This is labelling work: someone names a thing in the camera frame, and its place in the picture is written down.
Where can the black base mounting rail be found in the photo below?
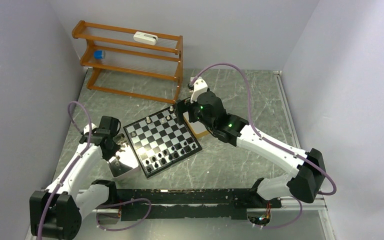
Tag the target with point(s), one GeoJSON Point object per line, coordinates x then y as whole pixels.
{"type": "Point", "coordinates": [232, 203]}

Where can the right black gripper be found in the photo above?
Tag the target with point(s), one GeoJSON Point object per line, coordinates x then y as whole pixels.
{"type": "Point", "coordinates": [182, 106]}

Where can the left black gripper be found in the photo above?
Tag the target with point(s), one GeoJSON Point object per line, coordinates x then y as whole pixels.
{"type": "Point", "coordinates": [108, 156]}

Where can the black white chess board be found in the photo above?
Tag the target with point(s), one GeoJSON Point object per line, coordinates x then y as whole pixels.
{"type": "Point", "coordinates": [161, 143]}

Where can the wooden three-tier rack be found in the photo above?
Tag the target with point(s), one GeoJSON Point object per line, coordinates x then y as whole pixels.
{"type": "Point", "coordinates": [122, 54]}

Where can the blue cap on rack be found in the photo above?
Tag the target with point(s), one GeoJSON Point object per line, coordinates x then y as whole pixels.
{"type": "Point", "coordinates": [99, 54]}

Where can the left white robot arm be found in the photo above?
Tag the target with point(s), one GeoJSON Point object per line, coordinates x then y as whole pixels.
{"type": "Point", "coordinates": [58, 211]}

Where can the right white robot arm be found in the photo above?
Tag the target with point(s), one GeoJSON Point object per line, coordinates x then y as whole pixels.
{"type": "Point", "coordinates": [303, 176]}

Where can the white device on rack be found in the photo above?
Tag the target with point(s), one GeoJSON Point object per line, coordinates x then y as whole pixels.
{"type": "Point", "coordinates": [145, 38]}

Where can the silver tin with white pieces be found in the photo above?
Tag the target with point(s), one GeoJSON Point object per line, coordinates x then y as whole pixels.
{"type": "Point", "coordinates": [124, 163]}

